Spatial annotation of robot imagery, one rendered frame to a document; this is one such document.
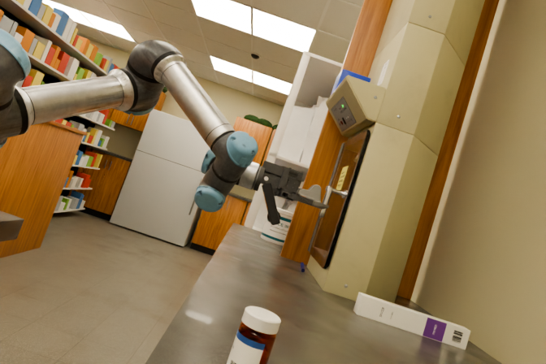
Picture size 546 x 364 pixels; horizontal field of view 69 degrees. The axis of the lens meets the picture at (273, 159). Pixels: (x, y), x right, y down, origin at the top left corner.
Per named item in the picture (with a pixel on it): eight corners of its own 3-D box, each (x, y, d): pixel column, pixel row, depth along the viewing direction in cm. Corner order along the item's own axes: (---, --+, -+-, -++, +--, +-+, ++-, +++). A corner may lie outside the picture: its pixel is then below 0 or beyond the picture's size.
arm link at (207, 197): (205, 177, 93) (218, 150, 102) (187, 205, 99) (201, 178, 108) (233, 193, 94) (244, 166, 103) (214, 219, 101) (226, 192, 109)
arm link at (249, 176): (237, 185, 106) (239, 185, 114) (253, 190, 106) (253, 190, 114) (246, 158, 107) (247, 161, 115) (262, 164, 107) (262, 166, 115)
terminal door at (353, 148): (310, 253, 135) (346, 142, 139) (326, 270, 105) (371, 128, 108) (308, 252, 135) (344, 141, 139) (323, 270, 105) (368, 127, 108)
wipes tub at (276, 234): (286, 244, 185) (296, 213, 186) (288, 248, 172) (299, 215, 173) (259, 235, 185) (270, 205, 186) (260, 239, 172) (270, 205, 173)
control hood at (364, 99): (348, 137, 140) (356, 111, 141) (376, 122, 108) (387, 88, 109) (317, 127, 140) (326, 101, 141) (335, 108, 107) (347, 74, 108)
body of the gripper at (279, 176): (305, 173, 107) (263, 159, 107) (296, 204, 106) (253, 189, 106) (302, 175, 115) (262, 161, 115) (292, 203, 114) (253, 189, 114)
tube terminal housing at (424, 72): (374, 289, 136) (438, 82, 143) (413, 320, 104) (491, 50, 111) (306, 266, 136) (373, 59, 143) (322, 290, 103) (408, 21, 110)
